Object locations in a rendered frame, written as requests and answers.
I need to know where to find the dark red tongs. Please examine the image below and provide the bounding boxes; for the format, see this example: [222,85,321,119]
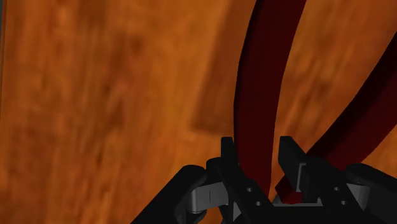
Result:
[233,0,397,206]

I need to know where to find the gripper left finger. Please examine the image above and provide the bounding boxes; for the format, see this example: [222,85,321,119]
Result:
[130,136,271,224]

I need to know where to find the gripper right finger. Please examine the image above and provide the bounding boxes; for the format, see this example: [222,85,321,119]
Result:
[277,135,397,224]

